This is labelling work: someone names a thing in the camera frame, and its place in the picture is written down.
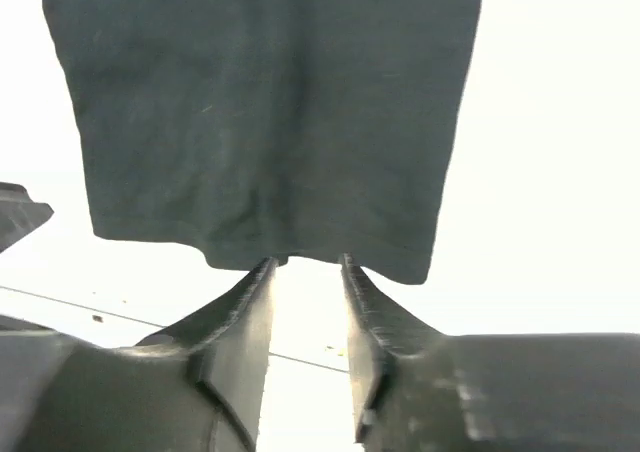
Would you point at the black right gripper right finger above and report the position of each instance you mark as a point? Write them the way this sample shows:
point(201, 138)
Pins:
point(417, 389)

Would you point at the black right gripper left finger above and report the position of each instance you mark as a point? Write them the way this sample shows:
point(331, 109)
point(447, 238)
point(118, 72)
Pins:
point(196, 385)

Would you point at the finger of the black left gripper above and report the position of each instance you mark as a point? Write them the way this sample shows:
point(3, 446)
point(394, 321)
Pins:
point(19, 214)

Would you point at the black t shirt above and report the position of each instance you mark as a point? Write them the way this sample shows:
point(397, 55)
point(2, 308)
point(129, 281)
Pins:
point(254, 129)

